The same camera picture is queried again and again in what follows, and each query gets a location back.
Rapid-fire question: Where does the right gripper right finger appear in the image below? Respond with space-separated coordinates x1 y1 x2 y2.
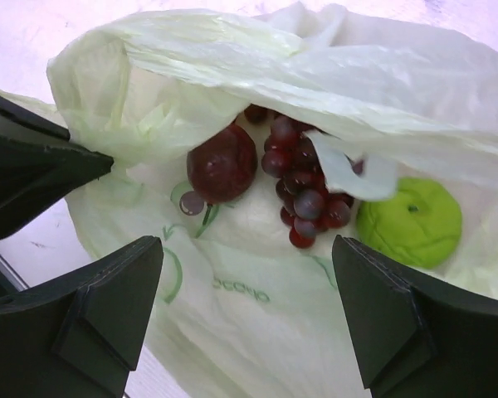
332 236 498 397

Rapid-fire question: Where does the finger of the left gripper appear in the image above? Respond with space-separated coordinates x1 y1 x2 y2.
0 95 114 240

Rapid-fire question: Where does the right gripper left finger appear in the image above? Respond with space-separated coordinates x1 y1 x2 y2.
0 236 164 397

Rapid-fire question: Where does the pale green plastic bag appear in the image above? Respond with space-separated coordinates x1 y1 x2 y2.
2 4 498 397

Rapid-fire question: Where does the lime green fruit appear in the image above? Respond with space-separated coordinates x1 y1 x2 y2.
356 177 462 269

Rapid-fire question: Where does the dark red grape bunch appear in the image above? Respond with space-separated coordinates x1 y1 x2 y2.
244 104 354 249

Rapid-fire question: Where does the dark red plum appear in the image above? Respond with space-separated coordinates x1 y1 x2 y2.
187 124 258 205

